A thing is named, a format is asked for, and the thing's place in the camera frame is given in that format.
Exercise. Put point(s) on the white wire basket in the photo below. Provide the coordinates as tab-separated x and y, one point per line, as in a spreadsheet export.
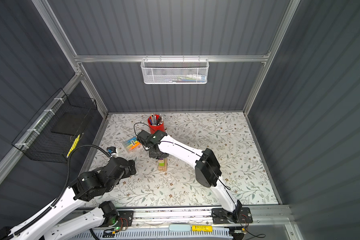
157	73

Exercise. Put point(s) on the yellow marker in basket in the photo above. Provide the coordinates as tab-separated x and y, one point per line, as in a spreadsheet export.
74	145

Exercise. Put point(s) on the colourful crayon box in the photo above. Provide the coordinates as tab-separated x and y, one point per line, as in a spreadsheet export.
131	144

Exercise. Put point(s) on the markers in white basket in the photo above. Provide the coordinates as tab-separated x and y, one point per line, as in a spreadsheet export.
198	79

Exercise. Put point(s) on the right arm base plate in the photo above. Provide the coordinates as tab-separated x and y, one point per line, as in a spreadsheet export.
221	216

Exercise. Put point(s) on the black wire basket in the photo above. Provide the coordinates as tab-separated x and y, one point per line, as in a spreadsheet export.
50	137

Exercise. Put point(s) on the pens in cup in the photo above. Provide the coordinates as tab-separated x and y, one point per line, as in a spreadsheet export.
155	120

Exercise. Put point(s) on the wood block numbered 72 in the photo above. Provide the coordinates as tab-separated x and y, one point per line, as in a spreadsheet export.
162	169

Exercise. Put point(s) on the red pen cup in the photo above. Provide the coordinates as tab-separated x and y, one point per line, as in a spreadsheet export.
153	129

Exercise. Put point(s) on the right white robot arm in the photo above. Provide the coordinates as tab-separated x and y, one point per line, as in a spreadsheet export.
207	168

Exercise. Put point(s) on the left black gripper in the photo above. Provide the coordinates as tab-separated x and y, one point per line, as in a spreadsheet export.
129	172

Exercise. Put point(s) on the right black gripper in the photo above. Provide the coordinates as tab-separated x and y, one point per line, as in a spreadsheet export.
152	155

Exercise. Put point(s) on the ridged wood block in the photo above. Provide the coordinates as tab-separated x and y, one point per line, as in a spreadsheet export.
163	160

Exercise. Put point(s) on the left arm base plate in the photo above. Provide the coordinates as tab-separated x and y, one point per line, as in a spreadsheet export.
121	219

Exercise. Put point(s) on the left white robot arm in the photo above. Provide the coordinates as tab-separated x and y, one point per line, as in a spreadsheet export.
37	225

